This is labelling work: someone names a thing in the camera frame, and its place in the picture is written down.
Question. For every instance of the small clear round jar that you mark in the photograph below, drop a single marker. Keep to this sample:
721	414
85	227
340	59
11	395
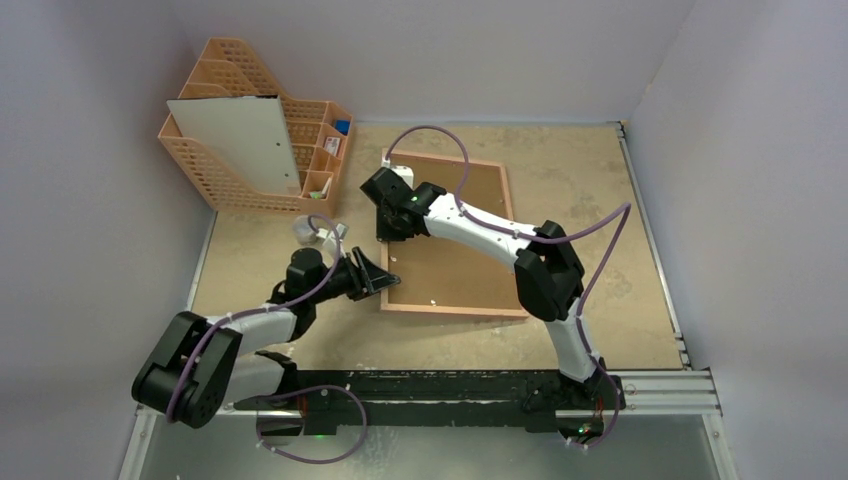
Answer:
304	231

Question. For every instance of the orange plastic desk organizer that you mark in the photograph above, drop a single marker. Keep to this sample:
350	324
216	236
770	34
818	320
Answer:
229	67

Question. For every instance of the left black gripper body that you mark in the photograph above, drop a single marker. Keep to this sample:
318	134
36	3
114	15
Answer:
345	280

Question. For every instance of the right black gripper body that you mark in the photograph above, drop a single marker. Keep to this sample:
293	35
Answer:
390	223

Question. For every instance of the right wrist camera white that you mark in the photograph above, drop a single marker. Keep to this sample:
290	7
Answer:
404	172

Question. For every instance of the red white small box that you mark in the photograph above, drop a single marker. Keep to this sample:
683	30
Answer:
333	144

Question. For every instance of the pink wooden photo frame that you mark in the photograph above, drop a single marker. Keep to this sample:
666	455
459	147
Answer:
510	199

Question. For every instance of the green white small items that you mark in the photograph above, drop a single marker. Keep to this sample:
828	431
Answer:
322	193

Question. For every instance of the brown cardboard backing board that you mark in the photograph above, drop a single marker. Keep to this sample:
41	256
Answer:
457	272

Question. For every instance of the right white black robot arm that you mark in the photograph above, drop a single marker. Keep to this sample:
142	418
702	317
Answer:
546	268

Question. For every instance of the blue item in organizer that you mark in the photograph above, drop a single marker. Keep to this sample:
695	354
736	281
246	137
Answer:
342	126

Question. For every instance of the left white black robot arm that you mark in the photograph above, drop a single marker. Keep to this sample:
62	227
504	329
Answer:
201	364

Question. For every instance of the grey board in organizer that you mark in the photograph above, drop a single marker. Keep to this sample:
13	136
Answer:
248	134

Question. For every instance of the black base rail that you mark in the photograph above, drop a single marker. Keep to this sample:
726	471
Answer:
534	400

